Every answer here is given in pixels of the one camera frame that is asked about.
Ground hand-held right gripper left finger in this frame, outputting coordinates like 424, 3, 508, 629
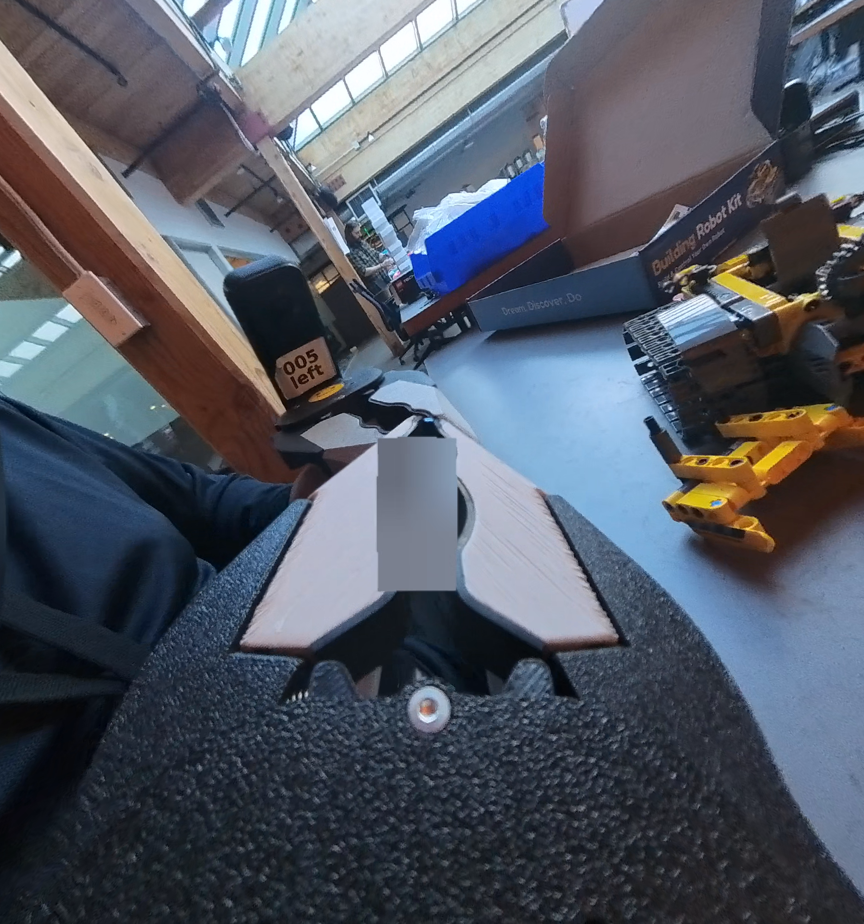
239, 419, 414, 656

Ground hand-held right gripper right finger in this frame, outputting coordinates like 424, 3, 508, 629
430, 420, 622, 656

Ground black office chair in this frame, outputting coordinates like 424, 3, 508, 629
348, 282, 433, 369

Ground white plastic bags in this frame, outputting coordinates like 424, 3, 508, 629
410, 180, 512, 239

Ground black device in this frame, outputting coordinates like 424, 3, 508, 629
782, 79, 815, 181

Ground silver ventilation duct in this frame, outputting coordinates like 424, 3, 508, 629
374, 141, 548, 203

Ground yellow black toy tracked vehicle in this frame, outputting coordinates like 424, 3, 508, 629
623, 191, 864, 449

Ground blue plastic bin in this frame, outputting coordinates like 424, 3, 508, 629
410, 162, 552, 297

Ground person's dark hooded top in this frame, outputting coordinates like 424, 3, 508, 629
0, 393, 219, 867

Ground wooden post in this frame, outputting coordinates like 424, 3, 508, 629
258, 137, 404, 347

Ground black cables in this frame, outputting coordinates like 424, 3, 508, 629
811, 90, 864, 156

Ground wooden pillar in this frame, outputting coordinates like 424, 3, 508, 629
0, 0, 296, 485

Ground white storage tower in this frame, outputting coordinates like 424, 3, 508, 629
363, 202, 404, 261

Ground small wooden plaque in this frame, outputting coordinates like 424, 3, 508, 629
64, 274, 151, 344

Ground blue cardboard kit box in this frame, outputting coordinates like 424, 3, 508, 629
468, 0, 797, 333

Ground person's left forearm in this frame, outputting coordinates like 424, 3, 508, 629
0, 393, 296, 571

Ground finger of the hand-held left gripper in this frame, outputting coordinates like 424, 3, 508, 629
369, 381, 477, 439
318, 421, 403, 482

